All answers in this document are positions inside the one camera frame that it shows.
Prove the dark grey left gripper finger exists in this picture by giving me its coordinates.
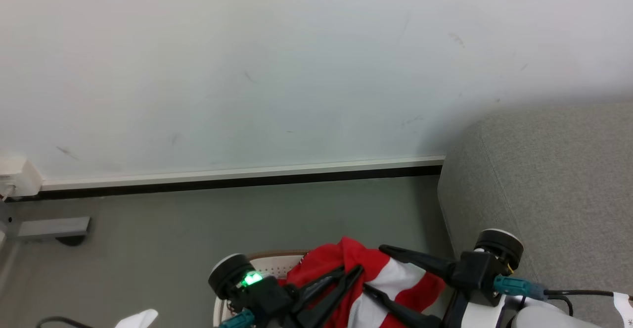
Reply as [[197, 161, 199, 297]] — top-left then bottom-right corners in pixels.
[[295, 267, 347, 303], [294, 265, 365, 328]]

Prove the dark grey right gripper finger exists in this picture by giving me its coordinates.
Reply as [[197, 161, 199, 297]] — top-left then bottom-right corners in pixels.
[[363, 284, 443, 328], [379, 244, 456, 282]]

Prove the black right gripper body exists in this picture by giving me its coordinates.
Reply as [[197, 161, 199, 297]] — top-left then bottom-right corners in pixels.
[[447, 251, 510, 307]]

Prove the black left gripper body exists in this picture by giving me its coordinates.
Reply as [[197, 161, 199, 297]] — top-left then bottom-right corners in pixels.
[[231, 274, 300, 328]]

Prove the red white striped garment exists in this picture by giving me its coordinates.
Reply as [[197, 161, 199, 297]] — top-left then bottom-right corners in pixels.
[[278, 236, 447, 328]]

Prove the white perforated laundry basket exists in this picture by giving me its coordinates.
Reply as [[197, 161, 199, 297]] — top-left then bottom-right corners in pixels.
[[213, 250, 310, 328]]

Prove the white black baseboard strip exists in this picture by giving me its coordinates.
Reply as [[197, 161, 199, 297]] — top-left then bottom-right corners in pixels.
[[5, 156, 446, 202]]

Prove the grey fabric sofa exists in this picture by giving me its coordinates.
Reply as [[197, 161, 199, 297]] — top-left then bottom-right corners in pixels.
[[437, 101, 633, 328]]

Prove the white cloth piece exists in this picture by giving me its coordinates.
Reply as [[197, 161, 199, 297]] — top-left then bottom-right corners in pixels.
[[115, 309, 159, 328]]

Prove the grey metal furniture foot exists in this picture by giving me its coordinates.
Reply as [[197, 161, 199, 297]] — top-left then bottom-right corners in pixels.
[[0, 202, 91, 247]]

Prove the black cable teal connector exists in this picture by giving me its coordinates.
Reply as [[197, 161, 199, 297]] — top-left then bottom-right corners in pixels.
[[493, 275, 617, 317], [218, 309, 256, 328]]

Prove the white cable label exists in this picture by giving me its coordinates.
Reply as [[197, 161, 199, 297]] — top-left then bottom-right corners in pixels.
[[612, 292, 633, 315]]

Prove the thin black floor cable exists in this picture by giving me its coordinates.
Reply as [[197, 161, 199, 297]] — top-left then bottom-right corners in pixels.
[[36, 316, 86, 328]]

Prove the white wall socket box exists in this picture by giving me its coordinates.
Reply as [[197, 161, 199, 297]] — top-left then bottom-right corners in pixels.
[[0, 152, 44, 200]]

